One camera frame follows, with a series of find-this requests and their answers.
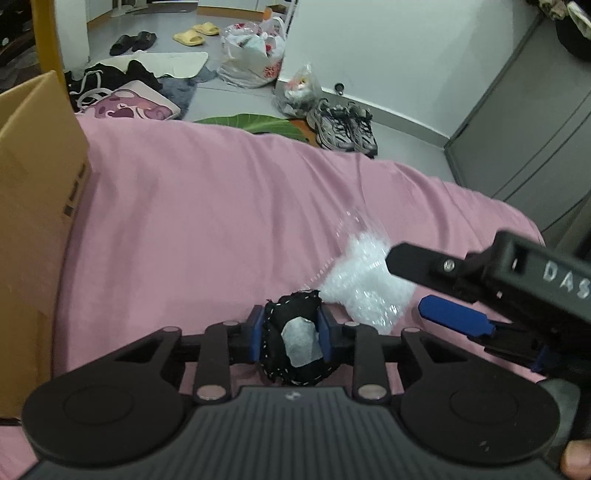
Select black pouch with white label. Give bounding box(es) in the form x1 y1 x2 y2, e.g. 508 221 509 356
259 290 338 387

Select white fluffy stuffing bag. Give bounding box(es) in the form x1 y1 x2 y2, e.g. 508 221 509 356
305 208 416 335

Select person's hand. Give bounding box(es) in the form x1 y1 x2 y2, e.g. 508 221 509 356
561 439 591 480

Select grey wardrobe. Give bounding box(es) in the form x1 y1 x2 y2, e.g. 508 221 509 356
447 20 590 231

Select right grey sneaker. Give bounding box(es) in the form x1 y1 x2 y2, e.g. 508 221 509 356
346 102 379 158

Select grey sneaker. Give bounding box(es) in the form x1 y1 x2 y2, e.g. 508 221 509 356
305 98 355 152
346 102 379 158

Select left grey sneaker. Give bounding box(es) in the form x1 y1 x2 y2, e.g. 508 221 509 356
305 98 355 152

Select green leaf cartoon rug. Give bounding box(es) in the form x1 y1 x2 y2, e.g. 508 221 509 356
197 113 318 147

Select small clear plastic bag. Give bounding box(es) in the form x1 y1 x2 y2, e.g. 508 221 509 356
273 63 322 119

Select grey fuzzy rug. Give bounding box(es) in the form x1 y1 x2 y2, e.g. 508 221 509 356
158 67 217 120

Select pink bear cushion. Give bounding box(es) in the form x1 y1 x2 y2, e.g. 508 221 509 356
76 80 180 121

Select brown cardboard box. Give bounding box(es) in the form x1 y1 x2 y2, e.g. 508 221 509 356
0 72 91 420

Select white floor mat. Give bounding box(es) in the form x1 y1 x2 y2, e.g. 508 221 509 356
95 51 209 78

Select large white plastic bag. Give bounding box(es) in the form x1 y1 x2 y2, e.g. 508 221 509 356
216 17 287 89

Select hanging black and cream clothes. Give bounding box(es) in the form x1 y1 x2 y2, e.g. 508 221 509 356
529 0 590 62

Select black and white tote bag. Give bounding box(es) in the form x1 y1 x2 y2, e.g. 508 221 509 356
65 60 162 112

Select left yellow slipper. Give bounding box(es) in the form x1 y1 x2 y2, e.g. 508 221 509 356
173 29 205 47

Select yellow slipper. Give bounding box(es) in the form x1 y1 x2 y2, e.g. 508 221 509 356
173 29 205 47
191 21 221 36

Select right yellow slipper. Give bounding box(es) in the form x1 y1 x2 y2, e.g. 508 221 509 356
191 21 221 36

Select right black slipper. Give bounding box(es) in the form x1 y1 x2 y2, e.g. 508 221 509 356
131 31 157 52

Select black slipper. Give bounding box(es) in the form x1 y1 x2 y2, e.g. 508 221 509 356
109 34 137 56
131 31 157 52

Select left black slipper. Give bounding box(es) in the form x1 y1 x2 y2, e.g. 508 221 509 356
109 34 137 56

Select yellow edged table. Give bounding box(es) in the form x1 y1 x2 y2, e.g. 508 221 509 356
30 0 66 88

